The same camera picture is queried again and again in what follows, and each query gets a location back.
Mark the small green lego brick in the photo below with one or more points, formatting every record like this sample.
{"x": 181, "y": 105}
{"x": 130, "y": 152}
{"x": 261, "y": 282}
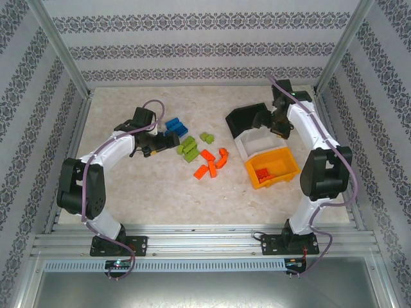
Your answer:
{"x": 204, "y": 136}
{"x": 210, "y": 140}
{"x": 180, "y": 149}

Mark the black plastic bin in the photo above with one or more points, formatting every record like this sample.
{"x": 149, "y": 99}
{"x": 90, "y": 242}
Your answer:
{"x": 241, "y": 118}

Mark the white plastic bin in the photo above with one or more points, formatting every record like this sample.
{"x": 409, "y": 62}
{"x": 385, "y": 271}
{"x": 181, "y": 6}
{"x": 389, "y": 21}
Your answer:
{"x": 257, "y": 141}

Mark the yellow plastic bin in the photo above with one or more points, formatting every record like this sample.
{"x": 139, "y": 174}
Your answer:
{"x": 282, "y": 163}

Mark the small orange lego brick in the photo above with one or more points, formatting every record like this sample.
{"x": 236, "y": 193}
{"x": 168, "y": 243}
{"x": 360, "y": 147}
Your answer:
{"x": 223, "y": 151}

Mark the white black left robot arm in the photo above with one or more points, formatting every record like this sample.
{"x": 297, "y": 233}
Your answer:
{"x": 109, "y": 150}

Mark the small controller board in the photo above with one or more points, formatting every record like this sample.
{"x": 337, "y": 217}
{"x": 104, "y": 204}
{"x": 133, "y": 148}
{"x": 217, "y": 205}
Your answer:
{"x": 118, "y": 264}
{"x": 295, "y": 263}

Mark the grey metal panel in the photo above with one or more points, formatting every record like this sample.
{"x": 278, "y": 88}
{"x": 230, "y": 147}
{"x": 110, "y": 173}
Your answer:
{"x": 205, "y": 288}

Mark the aluminium side rail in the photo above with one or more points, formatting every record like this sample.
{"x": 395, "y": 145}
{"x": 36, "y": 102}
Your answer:
{"x": 79, "y": 128}
{"x": 354, "y": 218}

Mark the aluminium frame post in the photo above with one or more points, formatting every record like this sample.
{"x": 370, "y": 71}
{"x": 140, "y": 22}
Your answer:
{"x": 342, "y": 48}
{"x": 61, "y": 48}

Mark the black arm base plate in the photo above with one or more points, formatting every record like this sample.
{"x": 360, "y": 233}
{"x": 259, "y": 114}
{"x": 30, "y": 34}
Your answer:
{"x": 269, "y": 245}
{"x": 139, "y": 245}

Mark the long aluminium mounting rail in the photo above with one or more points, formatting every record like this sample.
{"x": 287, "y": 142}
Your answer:
{"x": 199, "y": 244}

